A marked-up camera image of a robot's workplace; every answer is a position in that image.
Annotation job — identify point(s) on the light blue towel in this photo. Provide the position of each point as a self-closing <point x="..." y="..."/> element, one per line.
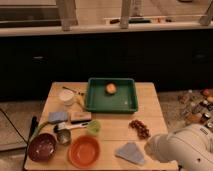
<point x="130" y="152"/>

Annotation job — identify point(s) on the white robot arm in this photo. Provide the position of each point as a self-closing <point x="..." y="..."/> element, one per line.
<point x="191" y="147"/>

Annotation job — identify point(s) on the green plastic tray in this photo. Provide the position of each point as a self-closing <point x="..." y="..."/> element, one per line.
<point x="99" y="101"/>

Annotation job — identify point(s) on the orange round fruit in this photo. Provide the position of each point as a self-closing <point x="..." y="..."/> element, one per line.
<point x="111" y="88"/>

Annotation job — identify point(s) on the yellow small utensil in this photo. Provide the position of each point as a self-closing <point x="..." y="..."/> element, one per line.
<point x="80" y="100"/>

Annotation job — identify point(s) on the thin dark stick utensil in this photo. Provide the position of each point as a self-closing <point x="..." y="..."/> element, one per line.
<point x="73" y="90"/>

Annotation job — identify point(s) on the white lidded cup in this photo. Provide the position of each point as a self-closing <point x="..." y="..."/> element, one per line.
<point x="67" y="97"/>

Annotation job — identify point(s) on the wooden block brush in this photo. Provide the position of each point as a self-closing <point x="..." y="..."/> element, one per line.
<point x="78" y="117"/>

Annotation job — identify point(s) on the bunch of dark grapes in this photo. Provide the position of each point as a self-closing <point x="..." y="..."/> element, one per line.
<point x="141" y="129"/>

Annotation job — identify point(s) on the blue sponge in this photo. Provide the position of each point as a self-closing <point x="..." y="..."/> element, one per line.
<point x="56" y="117"/>

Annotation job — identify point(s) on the small metal cup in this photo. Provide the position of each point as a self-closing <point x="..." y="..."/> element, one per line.
<point x="64" y="137"/>

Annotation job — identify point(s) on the orange plastic bowl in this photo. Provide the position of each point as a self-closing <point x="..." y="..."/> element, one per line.
<point x="83" y="152"/>

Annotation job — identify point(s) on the dark red speckled bowl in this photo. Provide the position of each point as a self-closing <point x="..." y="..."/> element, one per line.
<point x="42" y="148"/>

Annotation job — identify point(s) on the spice jar rack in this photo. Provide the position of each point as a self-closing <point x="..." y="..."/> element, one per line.
<point x="197" y="108"/>

